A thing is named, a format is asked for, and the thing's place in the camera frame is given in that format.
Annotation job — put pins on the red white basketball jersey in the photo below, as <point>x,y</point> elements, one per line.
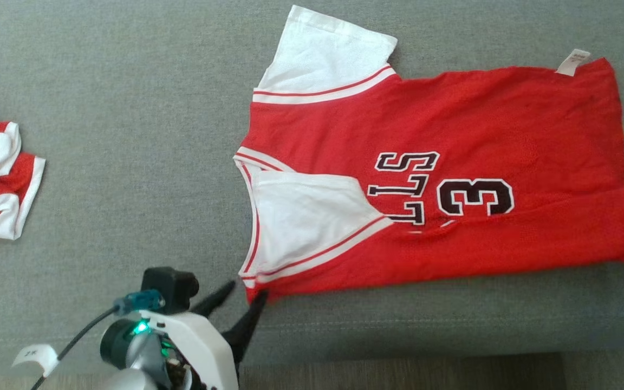
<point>507,119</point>

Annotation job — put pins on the large grey sofa seat cushion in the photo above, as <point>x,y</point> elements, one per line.
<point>128,162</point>

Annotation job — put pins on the red shorts white trim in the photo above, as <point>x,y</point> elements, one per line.
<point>3,189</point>

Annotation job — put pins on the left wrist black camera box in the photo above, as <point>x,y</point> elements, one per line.
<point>168,287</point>

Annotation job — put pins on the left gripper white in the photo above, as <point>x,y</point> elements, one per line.
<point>203,346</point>

